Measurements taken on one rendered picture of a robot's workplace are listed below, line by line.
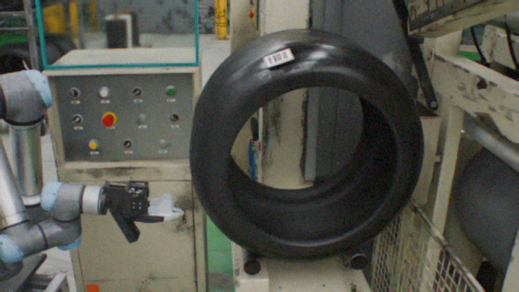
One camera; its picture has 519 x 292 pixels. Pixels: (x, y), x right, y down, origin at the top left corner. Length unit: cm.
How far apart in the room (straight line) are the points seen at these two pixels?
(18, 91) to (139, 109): 57
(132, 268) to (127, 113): 65
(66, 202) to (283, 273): 62
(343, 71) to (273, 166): 56
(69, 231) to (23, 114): 34
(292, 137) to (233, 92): 49
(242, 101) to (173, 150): 85
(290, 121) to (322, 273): 46
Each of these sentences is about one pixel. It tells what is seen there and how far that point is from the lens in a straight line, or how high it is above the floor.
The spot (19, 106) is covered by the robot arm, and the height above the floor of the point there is 127.
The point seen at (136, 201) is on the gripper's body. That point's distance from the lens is 128.
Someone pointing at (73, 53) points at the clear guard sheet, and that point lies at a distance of 183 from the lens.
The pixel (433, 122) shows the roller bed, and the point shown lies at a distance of 157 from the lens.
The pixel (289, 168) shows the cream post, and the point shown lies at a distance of 157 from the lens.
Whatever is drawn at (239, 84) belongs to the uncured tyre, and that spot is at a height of 138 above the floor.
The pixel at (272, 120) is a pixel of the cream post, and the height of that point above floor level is 117.
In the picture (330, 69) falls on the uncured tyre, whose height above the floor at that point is 142.
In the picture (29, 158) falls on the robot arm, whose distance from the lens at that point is 154.
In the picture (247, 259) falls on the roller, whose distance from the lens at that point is 129.
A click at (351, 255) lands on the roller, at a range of 134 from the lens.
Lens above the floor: 165
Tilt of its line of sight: 22 degrees down
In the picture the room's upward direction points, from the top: 1 degrees clockwise
